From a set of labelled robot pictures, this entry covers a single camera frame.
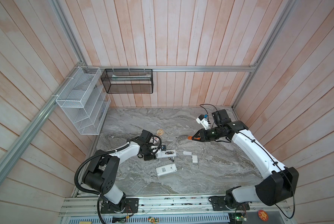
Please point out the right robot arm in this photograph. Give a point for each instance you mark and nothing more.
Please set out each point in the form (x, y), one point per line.
(279, 182)

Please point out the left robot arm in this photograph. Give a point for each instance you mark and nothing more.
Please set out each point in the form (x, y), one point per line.
(97, 174)

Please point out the aluminium mounting rail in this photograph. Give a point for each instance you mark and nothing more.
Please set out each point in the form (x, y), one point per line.
(147, 205)

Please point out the black wire mesh basket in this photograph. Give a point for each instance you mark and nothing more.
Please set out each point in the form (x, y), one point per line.
(128, 81)

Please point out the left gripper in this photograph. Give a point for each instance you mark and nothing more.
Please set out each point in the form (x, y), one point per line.
(150, 157)

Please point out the orange black screwdriver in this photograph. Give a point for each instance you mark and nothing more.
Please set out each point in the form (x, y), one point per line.
(184, 137)

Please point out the white wire mesh shelf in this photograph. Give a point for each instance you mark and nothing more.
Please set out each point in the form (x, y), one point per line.
(84, 101)

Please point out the round wooden coaster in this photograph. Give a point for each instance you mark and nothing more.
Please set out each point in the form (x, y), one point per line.
(160, 132)

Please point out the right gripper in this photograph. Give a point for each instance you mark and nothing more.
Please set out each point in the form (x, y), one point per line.
(202, 136)

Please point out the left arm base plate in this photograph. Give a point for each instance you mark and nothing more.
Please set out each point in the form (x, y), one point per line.
(127, 205)

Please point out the white air conditioner remote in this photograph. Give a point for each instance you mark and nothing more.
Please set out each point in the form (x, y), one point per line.
(166, 169)

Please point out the white TV remote control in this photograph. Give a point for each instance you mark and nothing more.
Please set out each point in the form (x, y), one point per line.
(166, 154)

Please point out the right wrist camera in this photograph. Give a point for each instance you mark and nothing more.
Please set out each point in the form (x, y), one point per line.
(204, 121)

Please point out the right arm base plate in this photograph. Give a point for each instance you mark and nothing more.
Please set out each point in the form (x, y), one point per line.
(222, 203)

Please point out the red round sticker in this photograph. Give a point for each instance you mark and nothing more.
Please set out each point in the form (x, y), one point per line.
(263, 215)

